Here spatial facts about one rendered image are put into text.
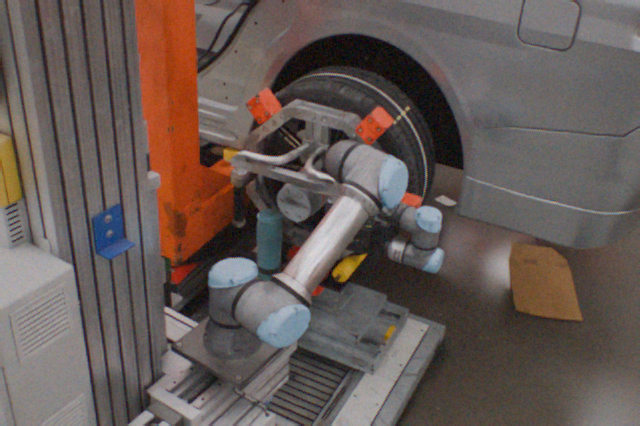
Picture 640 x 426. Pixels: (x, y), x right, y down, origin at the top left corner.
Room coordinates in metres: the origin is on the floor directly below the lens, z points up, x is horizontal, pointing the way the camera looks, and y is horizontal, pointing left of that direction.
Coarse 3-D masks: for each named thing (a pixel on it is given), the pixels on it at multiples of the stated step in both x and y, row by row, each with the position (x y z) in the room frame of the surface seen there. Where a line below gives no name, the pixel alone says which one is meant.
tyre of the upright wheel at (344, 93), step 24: (312, 72) 2.47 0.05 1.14; (336, 72) 2.40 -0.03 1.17; (360, 72) 2.40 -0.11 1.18; (288, 96) 2.31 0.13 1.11; (312, 96) 2.27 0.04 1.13; (336, 96) 2.24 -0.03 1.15; (360, 96) 2.22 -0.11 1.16; (384, 96) 2.28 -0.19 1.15; (384, 144) 2.16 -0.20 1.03; (408, 144) 2.16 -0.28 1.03; (408, 168) 2.12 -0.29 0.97; (432, 168) 2.28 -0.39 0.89; (408, 192) 2.11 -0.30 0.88
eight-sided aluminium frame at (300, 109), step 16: (288, 112) 2.21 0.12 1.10; (304, 112) 2.19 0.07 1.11; (320, 112) 2.17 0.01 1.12; (336, 112) 2.19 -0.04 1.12; (272, 128) 2.24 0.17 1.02; (336, 128) 2.14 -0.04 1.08; (352, 128) 2.11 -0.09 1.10; (256, 144) 2.27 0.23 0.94; (256, 192) 2.27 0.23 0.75; (272, 208) 2.28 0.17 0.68; (288, 224) 2.25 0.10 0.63; (384, 224) 2.06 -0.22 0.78; (288, 240) 2.20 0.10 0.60; (304, 240) 2.18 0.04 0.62; (352, 240) 2.10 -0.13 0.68
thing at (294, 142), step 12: (276, 132) 2.36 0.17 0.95; (288, 132) 2.33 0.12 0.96; (336, 132) 2.25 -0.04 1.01; (276, 144) 2.40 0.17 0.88; (288, 144) 2.49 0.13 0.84; (300, 144) 2.31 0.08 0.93; (276, 156) 2.41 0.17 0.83; (288, 168) 2.46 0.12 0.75; (300, 168) 2.31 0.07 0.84; (276, 180) 2.37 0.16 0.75; (276, 192) 2.33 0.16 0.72; (324, 204) 2.42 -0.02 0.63; (312, 216) 2.28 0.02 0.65; (324, 216) 2.35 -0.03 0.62; (372, 216) 2.19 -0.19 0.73; (312, 228) 2.26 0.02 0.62
